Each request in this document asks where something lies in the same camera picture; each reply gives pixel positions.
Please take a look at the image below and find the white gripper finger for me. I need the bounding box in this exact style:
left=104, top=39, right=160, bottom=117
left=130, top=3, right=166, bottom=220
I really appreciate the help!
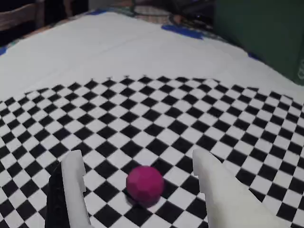
left=192, top=149, right=292, bottom=228
left=61, top=149, right=92, bottom=228

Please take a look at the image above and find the pink faceted ball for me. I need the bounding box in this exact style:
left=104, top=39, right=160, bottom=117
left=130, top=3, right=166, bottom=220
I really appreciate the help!
left=126, top=165, right=165, bottom=209

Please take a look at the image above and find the brown wooden chair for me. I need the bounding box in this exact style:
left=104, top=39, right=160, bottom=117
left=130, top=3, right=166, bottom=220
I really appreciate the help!
left=0, top=3, right=45, bottom=32

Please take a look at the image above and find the white checkerboard paper mat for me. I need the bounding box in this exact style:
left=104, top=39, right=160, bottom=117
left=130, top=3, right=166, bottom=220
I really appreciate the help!
left=0, top=10, right=304, bottom=228

